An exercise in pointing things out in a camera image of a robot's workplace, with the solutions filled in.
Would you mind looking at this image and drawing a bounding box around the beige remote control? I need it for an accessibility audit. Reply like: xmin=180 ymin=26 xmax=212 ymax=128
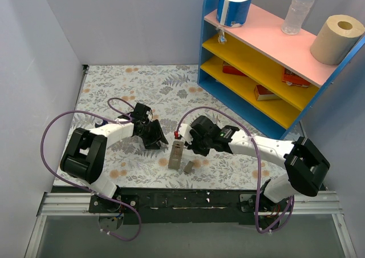
xmin=168 ymin=140 xmax=184 ymax=170

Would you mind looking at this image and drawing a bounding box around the beige battery cover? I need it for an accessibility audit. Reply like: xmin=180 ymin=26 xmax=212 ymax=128
xmin=184 ymin=161 xmax=194 ymax=174

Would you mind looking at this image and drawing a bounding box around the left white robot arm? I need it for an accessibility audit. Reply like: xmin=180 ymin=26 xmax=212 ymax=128
xmin=60 ymin=103 xmax=168 ymax=212

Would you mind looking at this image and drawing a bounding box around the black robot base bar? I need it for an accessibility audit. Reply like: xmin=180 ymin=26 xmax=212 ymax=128
xmin=88 ymin=180 xmax=289 ymax=231

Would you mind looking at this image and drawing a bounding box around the orange cylindrical tube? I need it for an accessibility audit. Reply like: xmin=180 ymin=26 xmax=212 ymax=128
xmin=95 ymin=119 xmax=109 ymax=128

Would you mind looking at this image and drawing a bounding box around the floral patterned table mat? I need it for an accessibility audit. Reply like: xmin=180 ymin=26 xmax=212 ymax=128
xmin=71 ymin=65 xmax=285 ymax=190

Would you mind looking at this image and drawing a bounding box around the red white box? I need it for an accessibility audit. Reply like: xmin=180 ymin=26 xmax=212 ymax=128
xmin=254 ymin=85 xmax=280 ymax=101

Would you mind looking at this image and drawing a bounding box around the red box lower shelf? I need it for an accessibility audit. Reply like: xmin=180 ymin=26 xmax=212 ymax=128
xmin=222 ymin=61 xmax=246 ymax=76

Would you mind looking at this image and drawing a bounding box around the blue shelf unit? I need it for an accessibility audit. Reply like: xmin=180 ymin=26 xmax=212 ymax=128
xmin=198 ymin=0 xmax=364 ymax=139

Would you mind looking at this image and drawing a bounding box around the small plastic bag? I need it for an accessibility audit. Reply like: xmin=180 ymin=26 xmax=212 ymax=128
xmin=216 ymin=25 xmax=226 ymax=44

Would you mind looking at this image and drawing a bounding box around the orange snack box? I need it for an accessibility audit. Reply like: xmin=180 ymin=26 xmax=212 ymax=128
xmin=281 ymin=67 xmax=311 ymax=87

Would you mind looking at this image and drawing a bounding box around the blue wrapped toilet roll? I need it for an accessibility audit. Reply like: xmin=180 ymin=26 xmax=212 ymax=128
xmin=216 ymin=0 xmax=252 ymax=27

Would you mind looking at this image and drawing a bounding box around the brown paper roll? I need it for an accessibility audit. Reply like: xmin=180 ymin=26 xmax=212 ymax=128
xmin=310 ymin=15 xmax=364 ymax=65

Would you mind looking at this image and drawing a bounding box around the clear plastic water bottle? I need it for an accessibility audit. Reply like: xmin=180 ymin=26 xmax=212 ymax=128
xmin=281 ymin=0 xmax=315 ymax=35

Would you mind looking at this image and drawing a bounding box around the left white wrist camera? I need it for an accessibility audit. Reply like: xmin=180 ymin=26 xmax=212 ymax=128
xmin=144 ymin=111 xmax=153 ymax=124

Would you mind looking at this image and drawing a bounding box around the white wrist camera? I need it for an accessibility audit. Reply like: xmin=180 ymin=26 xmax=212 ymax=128
xmin=174 ymin=123 xmax=193 ymax=145
xmin=144 ymin=111 xmax=153 ymax=124

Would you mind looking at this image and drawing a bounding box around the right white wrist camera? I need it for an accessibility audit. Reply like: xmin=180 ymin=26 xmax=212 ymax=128
xmin=174 ymin=123 xmax=193 ymax=145

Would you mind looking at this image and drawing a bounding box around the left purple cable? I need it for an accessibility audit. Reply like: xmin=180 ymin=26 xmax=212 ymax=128
xmin=40 ymin=97 xmax=143 ymax=241

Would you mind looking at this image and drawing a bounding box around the purple cable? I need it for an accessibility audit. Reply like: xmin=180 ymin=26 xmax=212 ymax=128
xmin=40 ymin=97 xmax=143 ymax=241
xmin=176 ymin=106 xmax=295 ymax=234

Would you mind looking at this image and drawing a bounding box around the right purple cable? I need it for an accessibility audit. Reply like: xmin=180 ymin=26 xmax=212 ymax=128
xmin=176 ymin=106 xmax=295 ymax=234

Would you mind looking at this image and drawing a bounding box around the aluminium frame rail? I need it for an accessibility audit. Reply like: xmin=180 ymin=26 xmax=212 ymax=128
xmin=26 ymin=189 xmax=356 ymax=257

